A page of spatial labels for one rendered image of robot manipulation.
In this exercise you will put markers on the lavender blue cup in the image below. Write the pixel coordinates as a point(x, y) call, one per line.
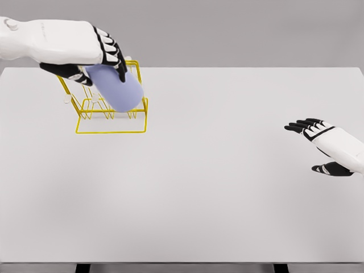
point(118, 88)

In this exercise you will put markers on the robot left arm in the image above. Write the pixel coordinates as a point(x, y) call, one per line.
point(14, 37)

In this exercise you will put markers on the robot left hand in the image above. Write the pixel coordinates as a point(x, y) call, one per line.
point(68, 42)

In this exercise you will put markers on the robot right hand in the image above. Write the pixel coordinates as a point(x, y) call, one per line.
point(338, 142)

